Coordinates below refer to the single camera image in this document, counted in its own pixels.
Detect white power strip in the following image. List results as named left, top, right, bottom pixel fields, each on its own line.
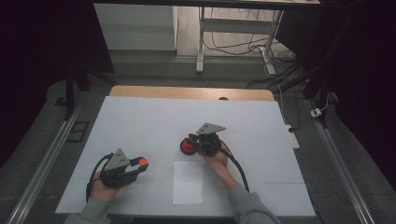
left=284, top=124, right=301, bottom=150

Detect person's right hand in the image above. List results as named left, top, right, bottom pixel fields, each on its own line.
left=199, top=142, right=230, bottom=171

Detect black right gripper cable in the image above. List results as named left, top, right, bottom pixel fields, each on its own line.
left=218, top=141, right=251, bottom=193

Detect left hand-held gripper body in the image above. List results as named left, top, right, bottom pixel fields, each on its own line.
left=99, top=147, right=139, bottom=189

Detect white paper sheet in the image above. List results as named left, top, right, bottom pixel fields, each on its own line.
left=172, top=160, right=205, bottom=206

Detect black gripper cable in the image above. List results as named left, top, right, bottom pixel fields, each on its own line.
left=218, top=141, right=251, bottom=193
left=85, top=152, right=115, bottom=203

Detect metal floor rail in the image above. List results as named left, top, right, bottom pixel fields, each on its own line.
left=6, top=94, right=91, bottom=224
left=304, top=98, right=377, bottom=224

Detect black curtain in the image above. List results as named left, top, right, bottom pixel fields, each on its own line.
left=275, top=0, right=396, bottom=190
left=0, top=0, right=116, bottom=167

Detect person's left hand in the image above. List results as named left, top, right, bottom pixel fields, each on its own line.
left=90, top=172, right=126, bottom=203

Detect red ink pad black case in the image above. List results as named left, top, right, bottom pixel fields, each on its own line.
left=179, top=137, right=198, bottom=156

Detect black stand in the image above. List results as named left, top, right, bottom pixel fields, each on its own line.
left=63, top=63, right=118, bottom=121

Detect white cabinet panel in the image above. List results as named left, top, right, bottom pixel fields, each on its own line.
left=93, top=3, right=178, bottom=51

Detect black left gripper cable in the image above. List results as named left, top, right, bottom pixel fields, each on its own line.
left=85, top=152, right=115, bottom=203

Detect white table cover sheet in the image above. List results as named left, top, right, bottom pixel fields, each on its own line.
left=55, top=95, right=317, bottom=217

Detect white desk frame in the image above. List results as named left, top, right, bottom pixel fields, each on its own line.
left=195, top=6, right=285, bottom=76

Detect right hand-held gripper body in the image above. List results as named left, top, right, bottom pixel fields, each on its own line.
left=191, top=122, right=227, bottom=157

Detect black floor cables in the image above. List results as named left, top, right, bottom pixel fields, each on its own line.
left=204, top=7, right=302, bottom=90

